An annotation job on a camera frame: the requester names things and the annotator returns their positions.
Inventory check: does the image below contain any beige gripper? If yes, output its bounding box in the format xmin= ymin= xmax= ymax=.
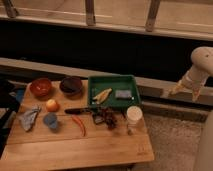
xmin=170 ymin=77 xmax=202 ymax=102

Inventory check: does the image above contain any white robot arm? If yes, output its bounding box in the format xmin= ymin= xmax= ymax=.
xmin=170 ymin=46 xmax=213 ymax=101

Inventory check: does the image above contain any green plastic tray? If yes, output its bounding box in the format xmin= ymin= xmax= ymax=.
xmin=87 ymin=75 xmax=141 ymax=108

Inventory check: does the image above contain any grey sponge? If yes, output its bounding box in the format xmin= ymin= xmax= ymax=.
xmin=115 ymin=90 xmax=132 ymax=99

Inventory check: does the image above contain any red chili pepper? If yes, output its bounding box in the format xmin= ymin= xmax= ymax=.
xmin=71 ymin=115 xmax=86 ymax=137

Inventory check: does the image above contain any dark brown bowl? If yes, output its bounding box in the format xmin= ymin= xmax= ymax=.
xmin=59 ymin=76 xmax=83 ymax=96

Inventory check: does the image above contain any orange round fruit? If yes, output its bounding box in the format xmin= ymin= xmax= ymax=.
xmin=46 ymin=99 xmax=59 ymax=112

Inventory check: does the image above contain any wooden cutting board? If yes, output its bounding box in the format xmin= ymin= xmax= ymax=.
xmin=1 ymin=81 xmax=154 ymax=169

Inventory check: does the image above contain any blue small cup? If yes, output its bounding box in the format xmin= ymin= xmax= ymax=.
xmin=43 ymin=112 xmax=58 ymax=129

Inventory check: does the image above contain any red-orange bowl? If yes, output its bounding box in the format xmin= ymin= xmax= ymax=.
xmin=30 ymin=78 xmax=52 ymax=97

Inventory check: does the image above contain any grey crumpled cloth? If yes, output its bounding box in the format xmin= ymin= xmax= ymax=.
xmin=18 ymin=106 xmax=41 ymax=132

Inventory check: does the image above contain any black object at left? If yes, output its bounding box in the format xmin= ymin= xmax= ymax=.
xmin=0 ymin=78 xmax=20 ymax=156

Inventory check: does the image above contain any black handled knife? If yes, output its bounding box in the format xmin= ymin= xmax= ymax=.
xmin=64 ymin=108 xmax=97 ymax=115

